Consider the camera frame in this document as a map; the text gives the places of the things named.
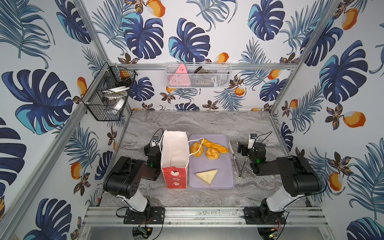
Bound white red paper bag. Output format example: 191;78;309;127
160;130;191;190

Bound round golden bread roll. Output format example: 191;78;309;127
190;142;205;158

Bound braided golden bread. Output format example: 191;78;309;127
206;147;220;160

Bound twisted long golden bread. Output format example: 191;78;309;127
200;139;229;154

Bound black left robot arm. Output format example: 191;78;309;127
103;144;162;225

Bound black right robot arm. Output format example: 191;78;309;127
238;143;322;225

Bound purple cutting board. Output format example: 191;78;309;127
188;134;235;190

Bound metal items in black basket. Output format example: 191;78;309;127
101;86;130;114

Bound pink triangular item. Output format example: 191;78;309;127
168;64;191;88

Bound dark items in mesh basket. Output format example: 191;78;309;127
191;67;218;87

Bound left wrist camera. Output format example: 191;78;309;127
150;136;160;148

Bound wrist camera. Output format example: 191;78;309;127
248;134;258;149
150;136;160;148

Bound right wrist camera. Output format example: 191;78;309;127
248;134;258;149

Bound black wire basket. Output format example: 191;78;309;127
81;63;138;122

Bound white mesh wall basket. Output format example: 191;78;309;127
166;63;232;88

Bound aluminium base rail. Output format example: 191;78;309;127
83;207;329;228

